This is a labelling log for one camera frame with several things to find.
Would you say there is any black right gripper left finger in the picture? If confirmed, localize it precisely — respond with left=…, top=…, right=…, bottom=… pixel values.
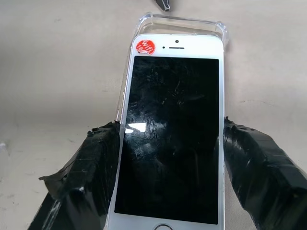
left=27, top=120, right=122, bottom=230

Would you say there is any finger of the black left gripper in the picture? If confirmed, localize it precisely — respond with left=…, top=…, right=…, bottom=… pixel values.
left=153, top=0, right=172, bottom=12

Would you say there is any white smartphone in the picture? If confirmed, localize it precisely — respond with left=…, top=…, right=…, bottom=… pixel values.
left=105, top=33, right=226, bottom=230

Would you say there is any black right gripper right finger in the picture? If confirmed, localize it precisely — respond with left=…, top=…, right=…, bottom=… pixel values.
left=222, top=116, right=307, bottom=230

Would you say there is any clear plastic phone case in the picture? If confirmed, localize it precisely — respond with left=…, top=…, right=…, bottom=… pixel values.
left=115, top=13, right=230, bottom=199

